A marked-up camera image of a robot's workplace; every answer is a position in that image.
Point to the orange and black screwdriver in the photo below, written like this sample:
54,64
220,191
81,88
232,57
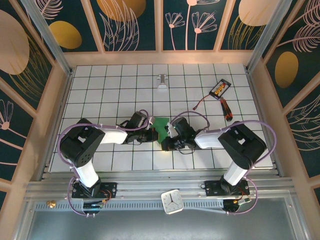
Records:
226,110

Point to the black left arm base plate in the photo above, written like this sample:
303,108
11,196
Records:
111,190

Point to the aluminium frame rail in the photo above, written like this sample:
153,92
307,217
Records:
155,183

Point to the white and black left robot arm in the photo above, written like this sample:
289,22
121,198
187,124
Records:
87,173

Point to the white metal bracket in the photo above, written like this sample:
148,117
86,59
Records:
162,82

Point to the white square alarm clock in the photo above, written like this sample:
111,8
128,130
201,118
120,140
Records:
172,202

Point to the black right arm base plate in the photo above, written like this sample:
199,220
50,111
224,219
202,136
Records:
211,190

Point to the green paper sheet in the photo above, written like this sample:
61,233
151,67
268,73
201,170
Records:
161,127

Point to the small brass knob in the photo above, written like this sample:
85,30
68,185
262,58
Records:
51,204

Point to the small controller board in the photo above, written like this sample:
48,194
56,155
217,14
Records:
93,205
243,201

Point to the aluminium corner post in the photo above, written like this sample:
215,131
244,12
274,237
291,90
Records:
268,32
47,35

